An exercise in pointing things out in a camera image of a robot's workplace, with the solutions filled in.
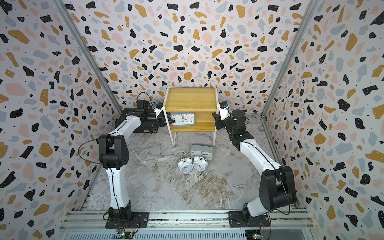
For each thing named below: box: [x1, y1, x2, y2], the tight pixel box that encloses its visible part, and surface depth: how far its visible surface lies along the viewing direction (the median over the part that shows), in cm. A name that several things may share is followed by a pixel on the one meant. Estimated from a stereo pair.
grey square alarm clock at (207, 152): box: [190, 144, 214, 161], surface depth 94 cm
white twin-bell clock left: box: [177, 157, 194, 173], surface depth 87 cm
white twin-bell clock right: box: [192, 155, 209, 172], surface depth 88 cm
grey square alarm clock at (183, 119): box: [170, 112, 196, 127], surface depth 92 cm
